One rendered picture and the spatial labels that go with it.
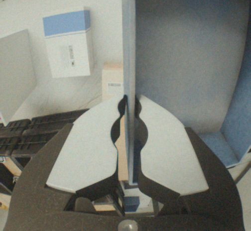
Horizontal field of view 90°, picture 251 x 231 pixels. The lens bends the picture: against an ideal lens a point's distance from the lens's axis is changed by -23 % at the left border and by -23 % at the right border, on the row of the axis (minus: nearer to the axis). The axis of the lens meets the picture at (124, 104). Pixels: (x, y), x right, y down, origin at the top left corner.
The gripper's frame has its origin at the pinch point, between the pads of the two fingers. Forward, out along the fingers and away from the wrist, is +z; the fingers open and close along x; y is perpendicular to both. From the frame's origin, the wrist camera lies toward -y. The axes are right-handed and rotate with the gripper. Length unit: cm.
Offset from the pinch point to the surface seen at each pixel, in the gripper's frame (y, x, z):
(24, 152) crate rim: 33, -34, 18
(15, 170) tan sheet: 62, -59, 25
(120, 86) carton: 16.8, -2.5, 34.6
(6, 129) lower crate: 38, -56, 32
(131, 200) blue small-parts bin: 111, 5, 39
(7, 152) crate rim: 35, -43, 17
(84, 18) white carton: -4.4, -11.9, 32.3
